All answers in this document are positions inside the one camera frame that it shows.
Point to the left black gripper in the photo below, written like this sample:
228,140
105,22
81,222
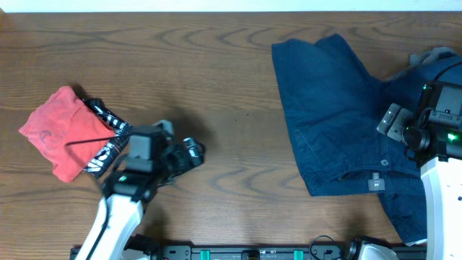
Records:
180,153

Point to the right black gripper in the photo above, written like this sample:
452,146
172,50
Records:
398,118

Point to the dark blue denim shorts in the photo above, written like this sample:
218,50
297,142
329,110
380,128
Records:
332,106

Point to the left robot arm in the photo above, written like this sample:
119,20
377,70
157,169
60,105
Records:
126,195

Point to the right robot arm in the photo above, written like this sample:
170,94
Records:
433,134

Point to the dark blue garment pile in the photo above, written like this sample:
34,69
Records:
407,210

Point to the grey garment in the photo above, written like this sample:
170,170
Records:
419,59

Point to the black white patterned garment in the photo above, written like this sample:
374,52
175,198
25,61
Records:
113,147

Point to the red folded garment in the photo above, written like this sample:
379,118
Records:
66,132

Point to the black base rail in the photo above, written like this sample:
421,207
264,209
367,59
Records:
236,253

